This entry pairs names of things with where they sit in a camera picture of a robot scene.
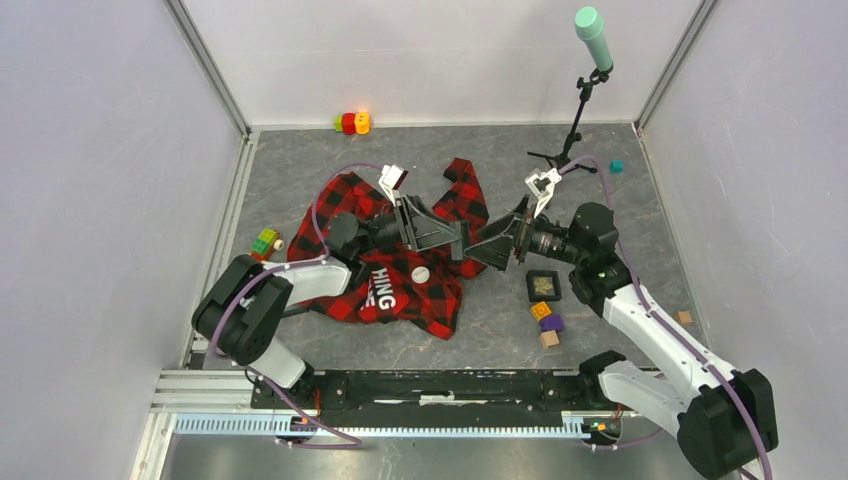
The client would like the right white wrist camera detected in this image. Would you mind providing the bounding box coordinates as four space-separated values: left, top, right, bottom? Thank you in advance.
524 168 562 218

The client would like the black square frame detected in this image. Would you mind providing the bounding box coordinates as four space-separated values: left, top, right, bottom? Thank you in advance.
525 270 562 302

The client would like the small wooden cube right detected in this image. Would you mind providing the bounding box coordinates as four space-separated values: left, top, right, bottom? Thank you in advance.
675 310 694 325

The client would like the red cylinder block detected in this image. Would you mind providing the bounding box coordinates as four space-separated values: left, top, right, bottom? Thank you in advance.
338 112 356 135

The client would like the gold brooch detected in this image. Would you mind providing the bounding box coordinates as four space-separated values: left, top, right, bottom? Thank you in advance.
533 277 556 297

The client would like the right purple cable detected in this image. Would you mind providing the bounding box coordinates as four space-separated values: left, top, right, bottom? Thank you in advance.
559 154 775 480

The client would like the purple toy brick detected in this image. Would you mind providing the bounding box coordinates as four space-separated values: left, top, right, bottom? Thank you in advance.
538 314 564 333

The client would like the round holographic badge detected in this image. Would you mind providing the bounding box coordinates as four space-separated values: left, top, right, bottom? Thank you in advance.
410 266 431 284

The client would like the yellow toy brick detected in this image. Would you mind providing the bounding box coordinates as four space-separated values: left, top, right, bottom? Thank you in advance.
530 301 553 322

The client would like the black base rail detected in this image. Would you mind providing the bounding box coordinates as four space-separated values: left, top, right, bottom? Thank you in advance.
287 369 620 429

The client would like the black tripod mic stand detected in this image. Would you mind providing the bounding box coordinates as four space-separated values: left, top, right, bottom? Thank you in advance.
526 68 612 170

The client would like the purple cable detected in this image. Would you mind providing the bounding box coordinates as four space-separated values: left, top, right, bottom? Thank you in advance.
559 154 775 480
206 161 386 452

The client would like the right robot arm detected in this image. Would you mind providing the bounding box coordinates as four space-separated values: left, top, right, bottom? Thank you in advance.
457 202 779 479

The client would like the green toy brick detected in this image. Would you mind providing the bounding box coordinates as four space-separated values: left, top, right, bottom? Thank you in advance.
250 228 284 259

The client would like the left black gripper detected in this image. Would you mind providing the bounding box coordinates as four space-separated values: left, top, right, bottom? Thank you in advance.
355 194 465 255

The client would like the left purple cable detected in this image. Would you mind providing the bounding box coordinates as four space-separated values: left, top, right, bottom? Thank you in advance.
206 161 386 452

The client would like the mint green microphone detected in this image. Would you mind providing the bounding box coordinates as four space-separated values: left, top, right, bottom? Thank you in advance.
574 6 614 73

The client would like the red black plaid shirt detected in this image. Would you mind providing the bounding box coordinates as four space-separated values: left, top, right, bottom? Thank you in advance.
302 157 489 340

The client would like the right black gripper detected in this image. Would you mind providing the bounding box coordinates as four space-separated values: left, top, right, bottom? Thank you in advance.
464 195 586 273

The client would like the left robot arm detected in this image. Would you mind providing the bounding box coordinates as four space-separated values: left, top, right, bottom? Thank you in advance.
191 196 471 408

